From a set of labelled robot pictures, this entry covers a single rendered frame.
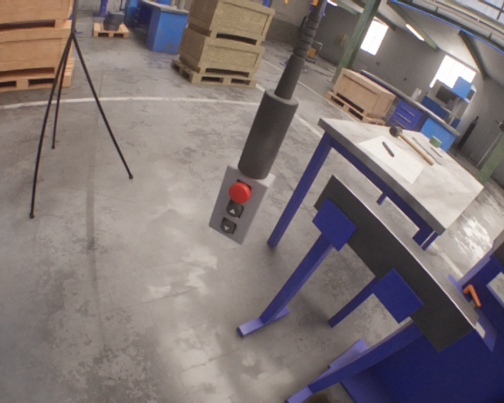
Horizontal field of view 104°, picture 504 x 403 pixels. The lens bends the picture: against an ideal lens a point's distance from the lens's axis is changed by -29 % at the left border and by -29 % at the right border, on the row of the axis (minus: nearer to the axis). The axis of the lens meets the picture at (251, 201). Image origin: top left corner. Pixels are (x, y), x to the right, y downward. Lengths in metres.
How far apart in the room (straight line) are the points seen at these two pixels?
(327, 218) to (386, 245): 0.21
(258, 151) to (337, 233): 0.58
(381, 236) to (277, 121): 0.56
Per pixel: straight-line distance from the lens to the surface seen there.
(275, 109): 0.33
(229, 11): 4.10
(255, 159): 0.36
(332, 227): 0.89
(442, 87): 11.65
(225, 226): 0.43
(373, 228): 0.82
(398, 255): 0.81
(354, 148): 1.23
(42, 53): 3.54
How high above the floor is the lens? 1.23
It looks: 37 degrees down
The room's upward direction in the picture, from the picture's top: 23 degrees clockwise
